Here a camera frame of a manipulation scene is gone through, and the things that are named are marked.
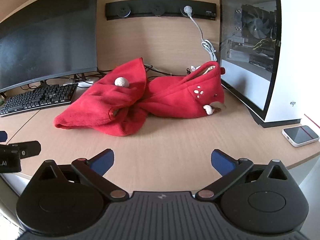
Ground white glass-sided computer case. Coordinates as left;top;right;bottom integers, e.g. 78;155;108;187
219;0;314;128

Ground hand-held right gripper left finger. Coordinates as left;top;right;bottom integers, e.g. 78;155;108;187
30;149;129;203

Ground white plug cable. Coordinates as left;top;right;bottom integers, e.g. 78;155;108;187
184;5;218;62

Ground white smartphone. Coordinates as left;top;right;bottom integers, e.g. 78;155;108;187
282;125;320;147

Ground black curved monitor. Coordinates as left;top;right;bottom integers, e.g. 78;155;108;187
0;0;99;94

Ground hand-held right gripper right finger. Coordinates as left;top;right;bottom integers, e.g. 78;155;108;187
194;149;292;202

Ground black wall socket bar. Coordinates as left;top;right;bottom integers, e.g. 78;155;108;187
105;1;217;21

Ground black mechanical keyboard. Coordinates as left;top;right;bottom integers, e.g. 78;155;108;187
0;83;79;117

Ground red fleece hooded garment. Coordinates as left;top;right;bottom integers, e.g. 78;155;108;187
53;57;227;137

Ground black cable bundle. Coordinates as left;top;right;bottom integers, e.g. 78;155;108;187
144;64;191;77

